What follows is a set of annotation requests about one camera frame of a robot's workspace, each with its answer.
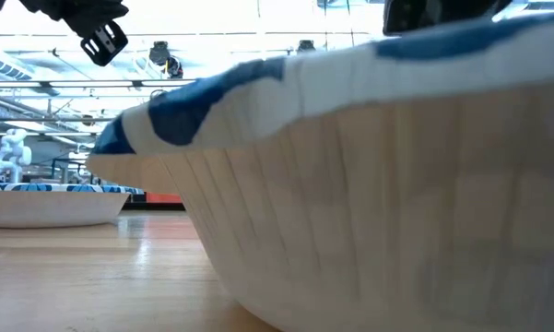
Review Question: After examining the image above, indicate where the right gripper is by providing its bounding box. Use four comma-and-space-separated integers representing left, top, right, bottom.
382, 0, 513, 36

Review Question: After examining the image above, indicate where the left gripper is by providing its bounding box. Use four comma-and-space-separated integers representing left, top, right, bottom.
18, 0, 130, 67

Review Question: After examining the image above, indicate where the blue patterned paper bowl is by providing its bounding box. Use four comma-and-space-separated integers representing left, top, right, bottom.
85, 114, 182, 196
0, 182, 145, 230
122, 11, 554, 332

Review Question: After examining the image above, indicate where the orange red box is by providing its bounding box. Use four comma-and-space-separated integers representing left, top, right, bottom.
146, 192, 184, 205

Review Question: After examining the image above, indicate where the grey overhead rail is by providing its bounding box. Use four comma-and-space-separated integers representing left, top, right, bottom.
0, 78, 197, 89

